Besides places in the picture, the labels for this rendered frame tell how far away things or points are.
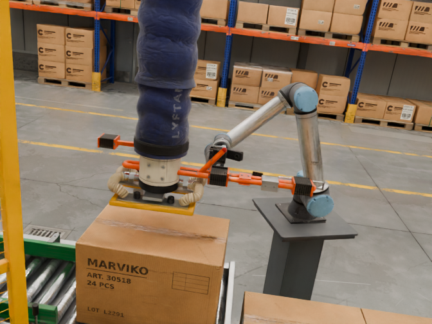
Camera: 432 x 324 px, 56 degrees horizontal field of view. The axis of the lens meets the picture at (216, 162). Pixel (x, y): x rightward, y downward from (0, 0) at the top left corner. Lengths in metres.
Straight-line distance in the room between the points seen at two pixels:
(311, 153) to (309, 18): 6.65
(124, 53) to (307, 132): 8.51
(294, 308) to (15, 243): 1.33
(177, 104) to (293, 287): 1.61
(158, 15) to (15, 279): 1.04
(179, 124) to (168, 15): 0.40
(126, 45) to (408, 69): 6.58
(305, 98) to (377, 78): 8.40
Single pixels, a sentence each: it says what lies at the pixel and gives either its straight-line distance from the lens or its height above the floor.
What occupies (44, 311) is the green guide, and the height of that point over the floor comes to 0.62.
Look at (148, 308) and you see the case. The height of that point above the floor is 0.69.
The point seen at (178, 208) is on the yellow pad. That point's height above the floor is 1.13.
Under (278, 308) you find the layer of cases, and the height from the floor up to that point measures 0.54.
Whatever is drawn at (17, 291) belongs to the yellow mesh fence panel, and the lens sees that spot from 1.67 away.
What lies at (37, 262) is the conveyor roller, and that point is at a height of 0.54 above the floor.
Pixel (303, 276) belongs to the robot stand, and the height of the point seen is 0.37.
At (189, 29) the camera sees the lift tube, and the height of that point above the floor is 1.81.
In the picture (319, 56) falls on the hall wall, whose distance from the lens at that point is 10.11.
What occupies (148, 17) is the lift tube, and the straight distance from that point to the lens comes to 1.53.
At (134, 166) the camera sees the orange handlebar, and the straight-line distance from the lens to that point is 1.73.
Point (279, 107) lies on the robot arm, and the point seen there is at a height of 1.44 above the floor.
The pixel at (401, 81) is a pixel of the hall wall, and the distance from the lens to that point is 10.64.
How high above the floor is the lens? 1.88
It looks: 20 degrees down
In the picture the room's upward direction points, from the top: 7 degrees clockwise
